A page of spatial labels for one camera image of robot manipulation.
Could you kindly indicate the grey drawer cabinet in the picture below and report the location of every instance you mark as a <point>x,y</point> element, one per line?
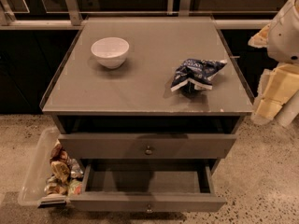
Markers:
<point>86,97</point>

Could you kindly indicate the grey top drawer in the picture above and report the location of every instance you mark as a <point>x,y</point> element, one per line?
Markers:
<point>147,145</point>

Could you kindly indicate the metal window railing frame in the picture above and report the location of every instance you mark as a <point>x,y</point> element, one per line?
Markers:
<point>74,14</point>

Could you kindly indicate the white ceramic bowl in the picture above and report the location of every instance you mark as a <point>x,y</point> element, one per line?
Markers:
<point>111,52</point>

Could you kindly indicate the clear plastic storage bin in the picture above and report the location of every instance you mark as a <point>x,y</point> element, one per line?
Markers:
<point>41,188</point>

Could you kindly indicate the crumpled blue chip bag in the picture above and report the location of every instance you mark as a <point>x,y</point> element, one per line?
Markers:
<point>196,75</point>

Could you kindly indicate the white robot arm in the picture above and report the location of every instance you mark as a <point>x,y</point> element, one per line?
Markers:
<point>289,14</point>

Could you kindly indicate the green snack packet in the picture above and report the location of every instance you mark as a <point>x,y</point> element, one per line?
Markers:
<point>74,187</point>

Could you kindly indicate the brown snack packet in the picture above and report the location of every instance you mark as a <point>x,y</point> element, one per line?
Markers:
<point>59,163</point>

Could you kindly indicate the grey drawer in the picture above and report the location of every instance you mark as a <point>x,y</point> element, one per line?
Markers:
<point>147,145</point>
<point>148,188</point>

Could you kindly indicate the silver foil snack packet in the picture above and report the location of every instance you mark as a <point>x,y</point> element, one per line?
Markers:
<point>76,171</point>

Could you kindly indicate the tan padded gripper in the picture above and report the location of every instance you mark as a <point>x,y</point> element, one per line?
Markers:
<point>284,40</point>

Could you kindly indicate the white pillar leg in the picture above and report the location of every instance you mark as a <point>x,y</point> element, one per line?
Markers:
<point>289,111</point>

